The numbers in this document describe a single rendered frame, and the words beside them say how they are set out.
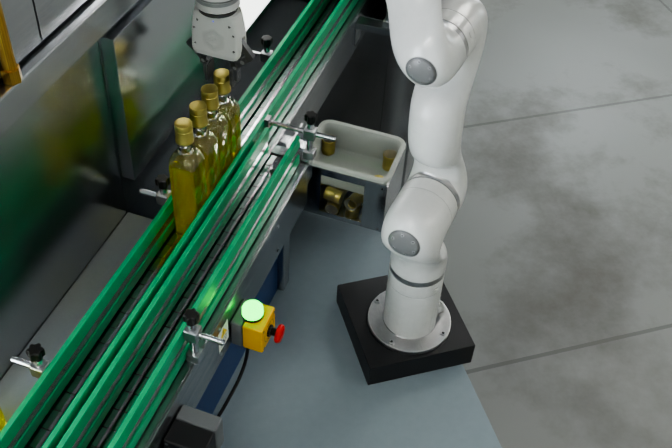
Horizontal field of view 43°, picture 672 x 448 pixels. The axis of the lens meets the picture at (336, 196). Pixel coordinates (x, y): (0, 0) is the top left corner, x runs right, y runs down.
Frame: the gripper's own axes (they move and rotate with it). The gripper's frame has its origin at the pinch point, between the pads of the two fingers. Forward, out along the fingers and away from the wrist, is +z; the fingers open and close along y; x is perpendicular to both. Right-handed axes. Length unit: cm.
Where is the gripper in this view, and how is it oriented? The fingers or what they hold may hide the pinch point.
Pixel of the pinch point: (221, 72)
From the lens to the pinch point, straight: 177.1
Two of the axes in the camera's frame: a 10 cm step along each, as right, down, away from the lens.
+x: 3.4, -6.4, 6.9
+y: 9.4, 2.7, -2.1
